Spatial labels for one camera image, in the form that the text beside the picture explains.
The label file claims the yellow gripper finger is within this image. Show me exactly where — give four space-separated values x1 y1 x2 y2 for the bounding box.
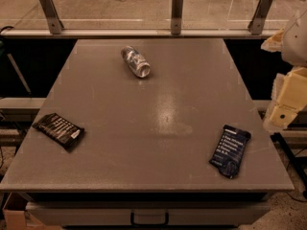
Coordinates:
263 66 307 131
261 28 284 53

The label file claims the silver blue redbull can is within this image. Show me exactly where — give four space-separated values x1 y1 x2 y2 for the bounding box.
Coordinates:
121 46 151 79

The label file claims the black stand leg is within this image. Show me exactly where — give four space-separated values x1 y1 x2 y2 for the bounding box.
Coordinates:
271 132 307 199

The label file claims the dark blue snack packet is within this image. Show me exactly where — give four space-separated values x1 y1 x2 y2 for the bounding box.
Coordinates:
209 125 251 178

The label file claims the black snack bar packet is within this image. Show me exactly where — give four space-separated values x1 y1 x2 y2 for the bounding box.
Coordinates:
32 113 84 150

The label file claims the cardboard box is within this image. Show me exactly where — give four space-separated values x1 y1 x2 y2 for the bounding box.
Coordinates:
3 193 62 230

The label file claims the right metal bracket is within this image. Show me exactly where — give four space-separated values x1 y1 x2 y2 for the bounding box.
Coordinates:
248 0 273 35

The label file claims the metal bracket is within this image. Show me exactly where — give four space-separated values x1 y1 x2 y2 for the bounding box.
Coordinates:
39 0 63 35
248 0 273 35
171 0 183 35

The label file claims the middle metal bracket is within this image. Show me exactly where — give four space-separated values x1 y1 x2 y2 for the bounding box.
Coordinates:
171 0 183 35

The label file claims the metal rail behind table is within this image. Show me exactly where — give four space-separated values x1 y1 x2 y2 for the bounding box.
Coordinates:
1 29 276 38

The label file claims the left metal bracket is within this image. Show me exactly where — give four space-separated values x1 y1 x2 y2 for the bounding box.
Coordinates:
39 0 63 35

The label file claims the grey drawer with handle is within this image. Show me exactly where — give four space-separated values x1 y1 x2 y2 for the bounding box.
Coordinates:
26 201 270 227

